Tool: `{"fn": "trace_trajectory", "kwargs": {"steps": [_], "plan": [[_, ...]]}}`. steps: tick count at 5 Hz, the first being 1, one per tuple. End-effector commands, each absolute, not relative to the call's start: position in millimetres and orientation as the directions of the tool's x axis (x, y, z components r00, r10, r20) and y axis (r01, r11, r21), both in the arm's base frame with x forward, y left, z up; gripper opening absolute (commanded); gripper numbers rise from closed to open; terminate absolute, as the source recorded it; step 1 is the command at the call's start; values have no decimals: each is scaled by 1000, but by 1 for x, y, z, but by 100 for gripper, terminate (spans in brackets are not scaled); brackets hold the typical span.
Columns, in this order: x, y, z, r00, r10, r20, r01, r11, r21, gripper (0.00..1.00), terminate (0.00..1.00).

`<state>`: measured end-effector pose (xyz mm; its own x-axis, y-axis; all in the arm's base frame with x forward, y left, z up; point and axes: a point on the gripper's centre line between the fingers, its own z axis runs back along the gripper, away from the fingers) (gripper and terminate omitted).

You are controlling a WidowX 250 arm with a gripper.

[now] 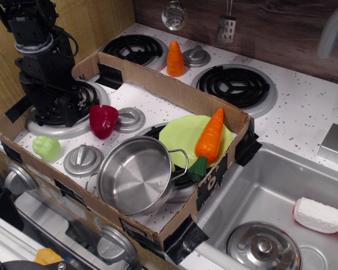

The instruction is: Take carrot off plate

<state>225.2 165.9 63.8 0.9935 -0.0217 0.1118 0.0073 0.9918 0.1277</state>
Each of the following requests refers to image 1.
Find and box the cardboard fence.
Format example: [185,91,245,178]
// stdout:
[0,52,252,269]

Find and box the orange toy cone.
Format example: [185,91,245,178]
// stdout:
[167,40,185,77]

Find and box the orange object bottom left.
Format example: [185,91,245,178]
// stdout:
[34,248,62,266]

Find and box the silver oven knob right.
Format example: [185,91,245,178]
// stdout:
[96,225,136,264]

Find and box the hanging silver spatula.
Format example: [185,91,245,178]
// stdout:
[215,1,237,44]

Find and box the steel pot lid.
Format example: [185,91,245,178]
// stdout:
[225,221,301,269]

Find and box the grey faucet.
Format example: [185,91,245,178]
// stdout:
[316,2,338,79]

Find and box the silver knob back centre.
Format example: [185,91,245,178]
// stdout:
[183,45,211,68]

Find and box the light green toy vegetable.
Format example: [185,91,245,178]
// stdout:
[32,136,61,161]

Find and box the silver knob ring centre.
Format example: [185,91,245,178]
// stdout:
[114,107,146,134]

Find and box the steel sink basin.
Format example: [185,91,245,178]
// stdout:
[197,143,338,269]

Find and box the silver oven knob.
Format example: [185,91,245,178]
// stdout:
[5,163,38,195]
[96,225,136,264]

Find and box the light green plastic plate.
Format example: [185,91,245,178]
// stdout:
[158,115,233,173]

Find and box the stainless steel pot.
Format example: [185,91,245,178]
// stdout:
[94,136,177,215]

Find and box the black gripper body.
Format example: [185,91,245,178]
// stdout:
[19,71,99,127]

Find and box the back right stove burner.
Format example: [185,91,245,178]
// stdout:
[191,64,278,119]

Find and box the white red toy food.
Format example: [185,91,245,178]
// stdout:
[292,197,338,234]

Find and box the orange toy carrot green stem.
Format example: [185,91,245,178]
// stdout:
[187,107,224,182]

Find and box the front left stove burner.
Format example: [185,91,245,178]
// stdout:
[25,79,110,141]

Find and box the silver oven knob left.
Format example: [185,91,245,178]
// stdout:
[5,163,38,195]

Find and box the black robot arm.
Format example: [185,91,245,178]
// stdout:
[0,1,99,127]

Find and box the hanging silver ladle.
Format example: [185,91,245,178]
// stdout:
[161,1,188,31]

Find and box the silver knob front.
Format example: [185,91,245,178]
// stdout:
[63,145,103,177]

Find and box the back left stove burner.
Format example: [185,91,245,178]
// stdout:
[99,34,168,71]

